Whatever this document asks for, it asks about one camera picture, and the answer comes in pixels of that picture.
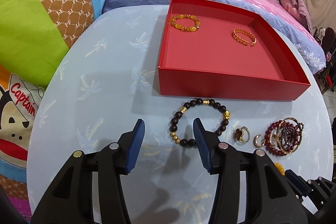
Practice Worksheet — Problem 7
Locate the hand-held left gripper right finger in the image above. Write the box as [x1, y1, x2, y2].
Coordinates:
[193, 118, 306, 224]

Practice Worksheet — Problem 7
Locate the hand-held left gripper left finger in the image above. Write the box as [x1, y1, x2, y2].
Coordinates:
[31, 119, 145, 224]

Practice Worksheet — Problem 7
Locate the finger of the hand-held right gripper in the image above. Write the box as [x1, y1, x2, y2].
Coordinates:
[284, 169, 335, 216]

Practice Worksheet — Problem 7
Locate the yellow round bead bracelet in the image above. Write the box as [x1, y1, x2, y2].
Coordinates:
[274, 163, 286, 176]

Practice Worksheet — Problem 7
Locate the gold ring with dark stone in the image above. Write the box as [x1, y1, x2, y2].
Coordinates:
[234, 126, 250, 144]

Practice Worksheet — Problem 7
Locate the dark wooden bead bracelet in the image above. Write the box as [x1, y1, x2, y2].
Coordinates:
[169, 99, 232, 145]

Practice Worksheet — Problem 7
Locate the purple bead flower ornament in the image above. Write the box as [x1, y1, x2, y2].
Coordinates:
[278, 123, 306, 151]

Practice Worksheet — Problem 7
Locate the dark red bead bracelet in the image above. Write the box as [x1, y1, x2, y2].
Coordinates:
[262, 120, 289, 156]

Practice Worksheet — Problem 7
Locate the plain gold bangle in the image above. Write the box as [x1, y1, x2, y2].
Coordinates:
[273, 117, 305, 154]

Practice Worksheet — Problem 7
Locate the red cardboard box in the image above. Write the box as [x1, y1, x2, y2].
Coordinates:
[158, 0, 311, 102]

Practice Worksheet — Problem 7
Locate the colourful monkey print blanket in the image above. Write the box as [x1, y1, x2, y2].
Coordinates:
[0, 0, 116, 224]

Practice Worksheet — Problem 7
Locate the purple quilted cloth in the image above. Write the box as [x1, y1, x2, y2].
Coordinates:
[279, 0, 314, 36]

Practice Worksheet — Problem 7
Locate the gold chain link bangle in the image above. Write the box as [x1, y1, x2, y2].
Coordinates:
[232, 28, 257, 47]

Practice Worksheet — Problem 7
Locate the amber oval bead bracelet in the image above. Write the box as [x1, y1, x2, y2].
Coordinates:
[170, 14, 202, 33]

